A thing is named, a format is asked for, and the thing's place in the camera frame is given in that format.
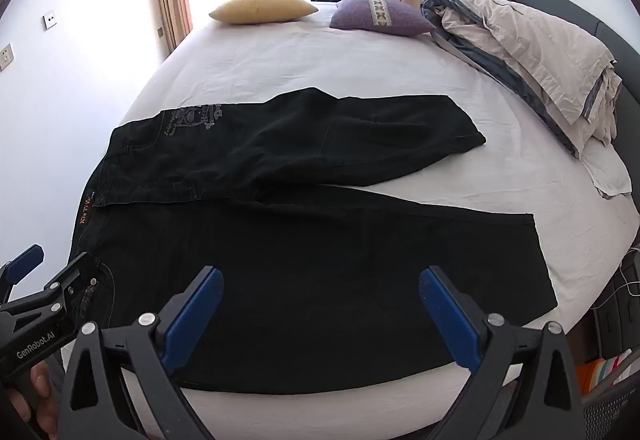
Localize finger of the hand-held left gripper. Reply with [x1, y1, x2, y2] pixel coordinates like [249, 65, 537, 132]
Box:
[30, 252, 100, 316]
[0, 244, 45, 303]

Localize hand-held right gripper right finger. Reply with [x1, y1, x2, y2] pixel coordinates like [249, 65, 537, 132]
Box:
[419, 266, 586, 440]

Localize purple pillow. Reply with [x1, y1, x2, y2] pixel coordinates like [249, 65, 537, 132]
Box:
[330, 0, 437, 37]

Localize black mesh basket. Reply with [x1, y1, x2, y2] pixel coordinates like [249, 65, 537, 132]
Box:
[580, 370, 640, 440]

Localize beige and grey duvet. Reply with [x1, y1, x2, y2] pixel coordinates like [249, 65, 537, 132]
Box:
[421, 0, 633, 200]

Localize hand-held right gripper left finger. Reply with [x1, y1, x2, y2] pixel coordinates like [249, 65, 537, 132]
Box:
[59, 266, 224, 440]

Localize dark grey headboard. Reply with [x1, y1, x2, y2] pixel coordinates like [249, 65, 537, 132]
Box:
[492, 0, 640, 86]

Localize white cable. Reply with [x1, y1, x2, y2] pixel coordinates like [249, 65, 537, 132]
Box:
[617, 247, 640, 296]

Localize black pants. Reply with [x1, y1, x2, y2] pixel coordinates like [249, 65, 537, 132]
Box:
[70, 87, 558, 396]

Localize person's left hand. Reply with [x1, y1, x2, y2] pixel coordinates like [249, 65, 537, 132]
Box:
[22, 360, 62, 440]

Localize colourful striped item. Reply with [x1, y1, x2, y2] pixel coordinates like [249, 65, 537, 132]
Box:
[575, 350, 633, 388]

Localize dark nightstand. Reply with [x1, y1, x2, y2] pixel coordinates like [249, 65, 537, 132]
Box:
[590, 250, 640, 356]

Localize yellow pillow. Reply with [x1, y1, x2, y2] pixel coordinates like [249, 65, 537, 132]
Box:
[208, 0, 319, 25]

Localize white bed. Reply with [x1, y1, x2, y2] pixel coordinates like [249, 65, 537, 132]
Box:
[60, 0, 640, 440]

